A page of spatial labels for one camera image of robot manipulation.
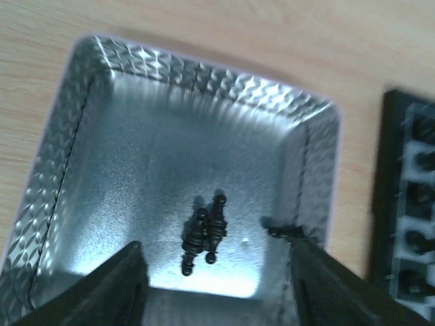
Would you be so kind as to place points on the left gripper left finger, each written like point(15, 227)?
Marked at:
point(115, 293)

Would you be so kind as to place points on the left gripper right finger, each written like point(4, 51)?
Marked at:
point(328, 293)

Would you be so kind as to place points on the black silver chess board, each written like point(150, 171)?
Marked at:
point(401, 261)

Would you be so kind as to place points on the pink tin with black pieces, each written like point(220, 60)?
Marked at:
point(138, 139)

